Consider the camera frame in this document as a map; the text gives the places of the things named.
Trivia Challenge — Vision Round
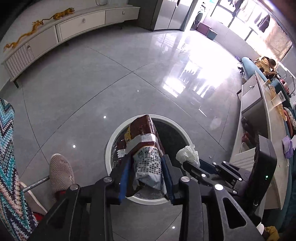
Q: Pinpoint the golden tiger figurine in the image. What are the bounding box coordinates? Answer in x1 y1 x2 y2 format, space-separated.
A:
52 8 76 20

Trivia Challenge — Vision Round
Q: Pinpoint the white washing machine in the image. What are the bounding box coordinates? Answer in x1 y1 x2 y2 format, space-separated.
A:
190 0 210 31

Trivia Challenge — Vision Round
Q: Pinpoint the dark hanging garment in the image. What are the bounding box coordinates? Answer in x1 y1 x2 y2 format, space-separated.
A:
258 14 271 33

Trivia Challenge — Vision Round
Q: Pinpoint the white coffee table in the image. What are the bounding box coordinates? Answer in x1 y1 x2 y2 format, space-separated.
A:
229 71 292 210

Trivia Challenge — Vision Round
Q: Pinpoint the plain grey drawer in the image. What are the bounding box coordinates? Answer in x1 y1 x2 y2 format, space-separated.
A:
105 7 141 24

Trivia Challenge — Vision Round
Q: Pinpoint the zigzag knit blanket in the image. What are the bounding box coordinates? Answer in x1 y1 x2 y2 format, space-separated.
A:
0 98 39 241

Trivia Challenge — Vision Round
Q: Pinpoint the clear glass tray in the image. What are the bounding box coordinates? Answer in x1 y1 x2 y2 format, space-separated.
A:
270 91 286 107

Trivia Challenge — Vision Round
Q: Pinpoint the purple cloth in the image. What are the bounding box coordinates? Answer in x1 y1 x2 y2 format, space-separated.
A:
281 135 294 159

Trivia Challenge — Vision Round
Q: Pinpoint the white television cabinet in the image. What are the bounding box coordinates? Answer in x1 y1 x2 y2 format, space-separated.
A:
1 3 141 88

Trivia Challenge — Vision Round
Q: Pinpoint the silver double-door fridge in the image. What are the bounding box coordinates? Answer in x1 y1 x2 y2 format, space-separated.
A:
128 0 184 32

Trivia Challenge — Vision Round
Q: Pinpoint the purple bin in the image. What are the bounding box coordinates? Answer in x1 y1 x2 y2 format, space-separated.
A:
198 22 214 35

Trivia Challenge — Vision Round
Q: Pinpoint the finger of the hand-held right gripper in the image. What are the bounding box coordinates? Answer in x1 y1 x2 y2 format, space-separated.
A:
182 161 234 186
199 159 232 172

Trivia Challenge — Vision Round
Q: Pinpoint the brown snack packet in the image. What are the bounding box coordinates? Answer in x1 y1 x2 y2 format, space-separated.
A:
116 114 168 198

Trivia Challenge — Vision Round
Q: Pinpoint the white tissue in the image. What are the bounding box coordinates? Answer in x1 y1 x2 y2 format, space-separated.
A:
176 145 201 168

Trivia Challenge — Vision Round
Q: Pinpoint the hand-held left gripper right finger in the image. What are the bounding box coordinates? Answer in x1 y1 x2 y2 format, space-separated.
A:
161 155 264 241

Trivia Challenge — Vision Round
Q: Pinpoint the person's beige shoe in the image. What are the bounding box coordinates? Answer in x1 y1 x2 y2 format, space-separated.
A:
49 153 75 200

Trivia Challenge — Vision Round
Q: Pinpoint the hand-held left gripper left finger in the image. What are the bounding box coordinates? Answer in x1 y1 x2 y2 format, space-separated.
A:
28 158 133 241

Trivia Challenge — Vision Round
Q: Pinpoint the white round trash bin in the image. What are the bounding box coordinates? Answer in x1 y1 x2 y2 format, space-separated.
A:
105 114 194 206

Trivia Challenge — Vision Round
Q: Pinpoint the golden dragon figurine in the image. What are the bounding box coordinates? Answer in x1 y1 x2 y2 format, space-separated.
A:
3 19 44 50

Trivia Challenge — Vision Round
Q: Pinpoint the ribbed grey drawer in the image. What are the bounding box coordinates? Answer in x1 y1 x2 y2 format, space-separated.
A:
5 30 58 77

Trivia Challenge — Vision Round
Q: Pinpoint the yellow cloth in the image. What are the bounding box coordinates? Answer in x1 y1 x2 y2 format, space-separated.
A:
264 226 282 240

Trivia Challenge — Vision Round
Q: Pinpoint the grey metal rod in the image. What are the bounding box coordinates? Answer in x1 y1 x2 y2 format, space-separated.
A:
22 175 50 193

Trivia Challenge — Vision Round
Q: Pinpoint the white drawer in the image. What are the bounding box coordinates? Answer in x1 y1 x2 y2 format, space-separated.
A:
59 10 106 42

